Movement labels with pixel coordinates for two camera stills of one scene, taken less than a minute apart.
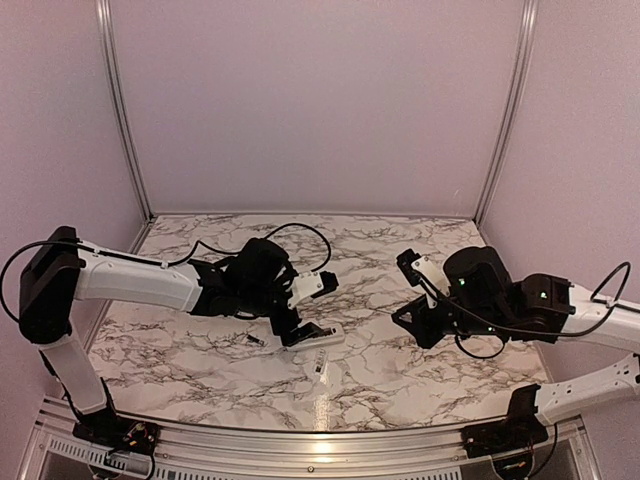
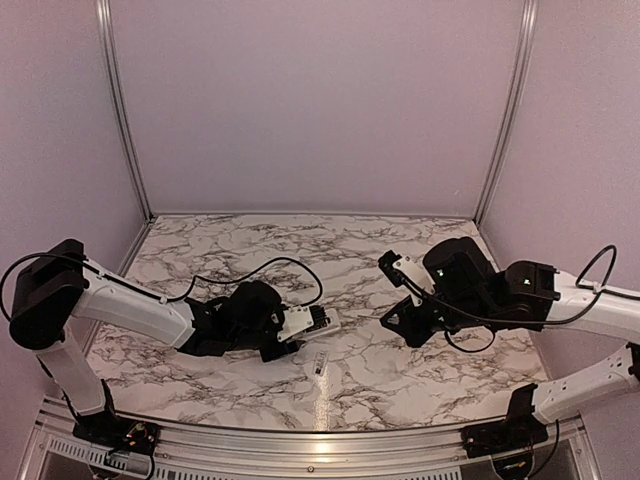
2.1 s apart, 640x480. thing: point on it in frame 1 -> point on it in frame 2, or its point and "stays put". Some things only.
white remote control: [329, 338] -> [333, 324]
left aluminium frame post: [104, 15] stays put
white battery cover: [319, 366] stays put
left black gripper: [282, 327] -> [272, 354]
